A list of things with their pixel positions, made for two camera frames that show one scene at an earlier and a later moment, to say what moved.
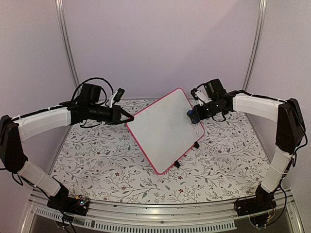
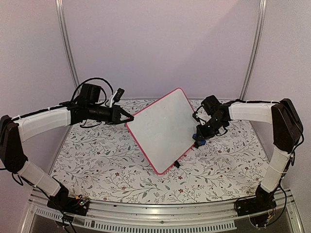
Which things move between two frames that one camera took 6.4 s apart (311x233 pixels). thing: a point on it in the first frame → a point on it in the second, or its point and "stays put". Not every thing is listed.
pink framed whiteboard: [165, 130] stays put
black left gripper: [115, 115] stays put
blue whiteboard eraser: [195, 119] → [201, 142]
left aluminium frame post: [64, 34] stays put
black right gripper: [199, 114] → [203, 135]
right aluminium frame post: [256, 43] stays put
